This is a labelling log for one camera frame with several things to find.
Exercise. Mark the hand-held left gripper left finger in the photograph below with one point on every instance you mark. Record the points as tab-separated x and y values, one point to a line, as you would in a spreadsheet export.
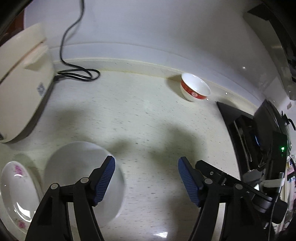
104	179

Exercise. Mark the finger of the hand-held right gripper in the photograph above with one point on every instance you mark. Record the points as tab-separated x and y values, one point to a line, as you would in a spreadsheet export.
219	175

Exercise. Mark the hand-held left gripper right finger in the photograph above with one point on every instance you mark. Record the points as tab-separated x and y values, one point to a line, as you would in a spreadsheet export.
189	183

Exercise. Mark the large white bowl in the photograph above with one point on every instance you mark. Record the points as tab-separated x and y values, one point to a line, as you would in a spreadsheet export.
74	160

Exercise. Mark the white floral plate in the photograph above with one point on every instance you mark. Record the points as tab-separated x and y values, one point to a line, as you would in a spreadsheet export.
16	192

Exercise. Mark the red and white bowl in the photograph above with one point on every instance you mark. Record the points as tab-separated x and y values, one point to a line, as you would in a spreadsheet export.
195	84

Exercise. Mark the black pot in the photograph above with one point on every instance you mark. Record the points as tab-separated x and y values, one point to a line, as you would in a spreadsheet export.
266	120

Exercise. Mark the black gas stove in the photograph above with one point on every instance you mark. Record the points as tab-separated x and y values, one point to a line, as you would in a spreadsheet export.
231	120

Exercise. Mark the cream rice cooker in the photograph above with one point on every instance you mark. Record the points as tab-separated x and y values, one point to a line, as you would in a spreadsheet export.
20	104

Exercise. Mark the range hood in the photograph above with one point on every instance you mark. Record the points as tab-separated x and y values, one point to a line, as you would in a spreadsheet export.
266	34

